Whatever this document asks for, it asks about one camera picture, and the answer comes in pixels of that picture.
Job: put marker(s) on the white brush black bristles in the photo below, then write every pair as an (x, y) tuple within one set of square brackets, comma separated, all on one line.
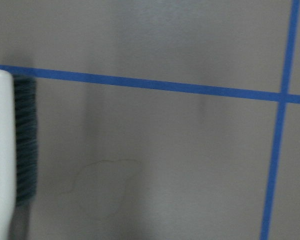
[(18, 153)]

